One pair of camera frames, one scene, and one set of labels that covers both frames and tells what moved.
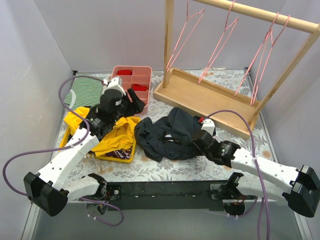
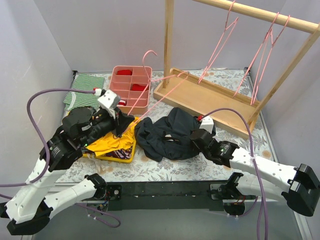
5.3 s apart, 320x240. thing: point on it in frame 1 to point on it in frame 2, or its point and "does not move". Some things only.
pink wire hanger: [187, 18] to [164, 96]
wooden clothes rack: [222, 107] does not move
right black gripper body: [198, 146] does not move
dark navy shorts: [169, 137] does not move
